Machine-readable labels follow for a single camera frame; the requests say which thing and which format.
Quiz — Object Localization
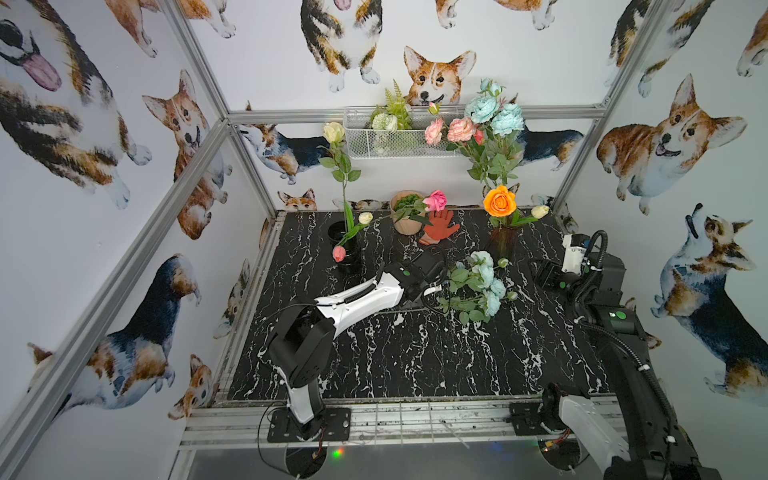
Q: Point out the white tulip right vase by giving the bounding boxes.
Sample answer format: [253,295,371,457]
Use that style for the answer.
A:
[509,205,550,227]

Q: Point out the black left vase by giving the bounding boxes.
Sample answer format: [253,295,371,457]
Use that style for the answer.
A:
[327,221,363,275]

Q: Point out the light blue rose spray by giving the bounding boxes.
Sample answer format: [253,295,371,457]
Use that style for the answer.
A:
[385,289,520,325]

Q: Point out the white wire mesh basket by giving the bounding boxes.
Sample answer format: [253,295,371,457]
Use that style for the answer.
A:
[343,107,458,160]

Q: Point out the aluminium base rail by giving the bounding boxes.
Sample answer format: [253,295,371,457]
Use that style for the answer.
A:
[179,395,561,450]

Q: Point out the dark glass right vase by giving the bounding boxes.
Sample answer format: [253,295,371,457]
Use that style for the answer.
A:
[485,225,521,261]

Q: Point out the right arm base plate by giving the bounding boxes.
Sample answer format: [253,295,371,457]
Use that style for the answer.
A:
[505,401,566,436]

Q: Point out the yellow rose stem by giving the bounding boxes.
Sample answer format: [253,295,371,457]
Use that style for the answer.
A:
[320,122,361,233]

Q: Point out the magenta pink rose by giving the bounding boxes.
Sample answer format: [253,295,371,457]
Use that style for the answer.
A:
[394,190,447,225]

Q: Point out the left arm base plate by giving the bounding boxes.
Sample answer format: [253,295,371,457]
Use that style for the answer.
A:
[267,407,352,443]

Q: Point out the white tulip left vase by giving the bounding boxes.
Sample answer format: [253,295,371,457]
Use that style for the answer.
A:
[337,200,373,246]

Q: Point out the white tulip vase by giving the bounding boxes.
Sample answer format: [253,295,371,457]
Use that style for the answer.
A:
[509,205,550,227]
[337,200,373,246]

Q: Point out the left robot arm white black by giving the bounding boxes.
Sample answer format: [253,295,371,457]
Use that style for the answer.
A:
[267,251,445,429]

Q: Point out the green fern in basket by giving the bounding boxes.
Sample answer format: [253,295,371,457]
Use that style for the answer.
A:
[370,81,413,133]

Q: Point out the terracotta pot green plant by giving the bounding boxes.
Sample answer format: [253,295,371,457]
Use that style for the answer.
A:
[390,191,427,236]

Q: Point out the red rubber glove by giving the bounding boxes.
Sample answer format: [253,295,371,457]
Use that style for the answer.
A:
[419,210,460,246]

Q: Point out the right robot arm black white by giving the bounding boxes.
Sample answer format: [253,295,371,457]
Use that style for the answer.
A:
[534,230,720,479]

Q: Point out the orange rose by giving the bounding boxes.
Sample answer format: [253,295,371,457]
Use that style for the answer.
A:
[483,185,517,218]

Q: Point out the pink tulip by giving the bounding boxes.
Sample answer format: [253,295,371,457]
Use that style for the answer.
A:
[332,245,347,263]

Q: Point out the blue and yellow rose spray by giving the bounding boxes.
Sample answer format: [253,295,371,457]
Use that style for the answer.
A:
[444,250,510,300]

